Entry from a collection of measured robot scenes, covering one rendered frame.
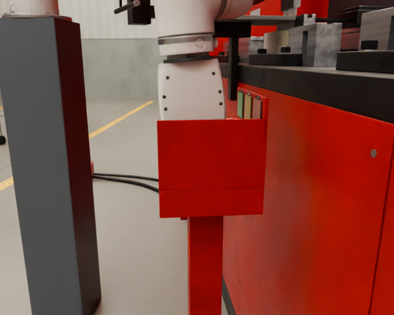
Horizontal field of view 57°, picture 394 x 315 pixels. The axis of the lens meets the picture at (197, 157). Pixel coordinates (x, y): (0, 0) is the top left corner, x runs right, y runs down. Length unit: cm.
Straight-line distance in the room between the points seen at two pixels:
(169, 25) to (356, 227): 36
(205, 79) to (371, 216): 28
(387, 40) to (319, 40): 26
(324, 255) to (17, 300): 128
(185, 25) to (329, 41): 46
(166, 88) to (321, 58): 46
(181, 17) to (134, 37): 799
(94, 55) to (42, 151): 765
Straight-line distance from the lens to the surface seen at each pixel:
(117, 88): 865
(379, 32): 69
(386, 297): 48
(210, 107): 55
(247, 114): 63
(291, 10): 113
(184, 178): 54
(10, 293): 170
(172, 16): 53
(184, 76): 54
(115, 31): 863
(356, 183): 50
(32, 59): 115
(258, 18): 102
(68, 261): 129
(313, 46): 90
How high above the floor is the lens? 90
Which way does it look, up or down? 15 degrees down
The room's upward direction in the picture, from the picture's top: straight up
